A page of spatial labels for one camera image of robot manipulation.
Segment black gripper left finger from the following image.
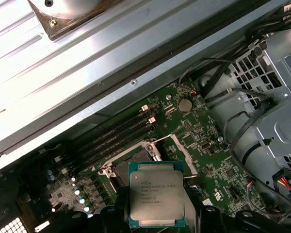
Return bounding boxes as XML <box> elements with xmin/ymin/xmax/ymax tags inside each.
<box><xmin>48</xmin><ymin>191</ymin><xmax>130</xmax><ymax>233</ymax></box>

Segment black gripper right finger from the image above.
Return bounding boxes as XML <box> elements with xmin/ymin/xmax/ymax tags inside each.
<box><xmin>183</xmin><ymin>193</ymin><xmax>289</xmax><ymax>233</ymax></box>

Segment CPU with silver top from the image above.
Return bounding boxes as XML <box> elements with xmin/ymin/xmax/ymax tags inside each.
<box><xmin>128</xmin><ymin>160</ymin><xmax>185</xmax><ymax>229</ymax></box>

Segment metal socket cover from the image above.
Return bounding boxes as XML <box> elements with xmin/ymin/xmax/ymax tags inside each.
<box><xmin>145</xmin><ymin>134</ymin><xmax>199</xmax><ymax>177</ymax></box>

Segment CPU socket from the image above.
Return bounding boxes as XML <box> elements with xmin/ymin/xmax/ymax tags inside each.
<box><xmin>98</xmin><ymin>142</ymin><xmax>165</xmax><ymax>195</ymax></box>

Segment black RAM slot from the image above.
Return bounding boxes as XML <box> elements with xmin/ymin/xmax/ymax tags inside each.
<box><xmin>74</xmin><ymin>116</ymin><xmax>157</xmax><ymax>166</ymax></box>
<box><xmin>76</xmin><ymin>111</ymin><xmax>154</xmax><ymax>158</ymax></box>
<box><xmin>79</xmin><ymin>104</ymin><xmax>150</xmax><ymax>149</ymax></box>
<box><xmin>72</xmin><ymin>122</ymin><xmax>160</xmax><ymax>174</ymax></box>

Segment internal USB port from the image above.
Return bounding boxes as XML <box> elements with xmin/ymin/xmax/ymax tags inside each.
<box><xmin>199</xmin><ymin>142</ymin><xmax>212</xmax><ymax>153</ymax></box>

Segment green motherboard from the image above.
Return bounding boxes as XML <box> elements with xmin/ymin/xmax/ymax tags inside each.
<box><xmin>16</xmin><ymin>82</ymin><xmax>265</xmax><ymax>233</ymax></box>

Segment metal drive cage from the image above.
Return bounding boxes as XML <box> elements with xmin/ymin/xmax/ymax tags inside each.
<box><xmin>203</xmin><ymin>29</ymin><xmax>291</xmax><ymax>195</ymax></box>

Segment round coin battery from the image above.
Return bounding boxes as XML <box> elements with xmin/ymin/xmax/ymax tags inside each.
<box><xmin>177</xmin><ymin>98</ymin><xmax>193</xmax><ymax>114</ymax></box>

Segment black PC case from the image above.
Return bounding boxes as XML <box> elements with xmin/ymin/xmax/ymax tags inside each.
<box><xmin>0</xmin><ymin>0</ymin><xmax>291</xmax><ymax>233</ymax></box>

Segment red yellow power wires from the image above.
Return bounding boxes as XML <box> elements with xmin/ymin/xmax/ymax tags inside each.
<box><xmin>276</xmin><ymin>176</ymin><xmax>291</xmax><ymax>192</ymax></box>

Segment thin black fan wire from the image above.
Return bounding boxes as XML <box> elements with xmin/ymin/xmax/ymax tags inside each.
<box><xmin>178</xmin><ymin>57</ymin><xmax>235</xmax><ymax>94</ymax></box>

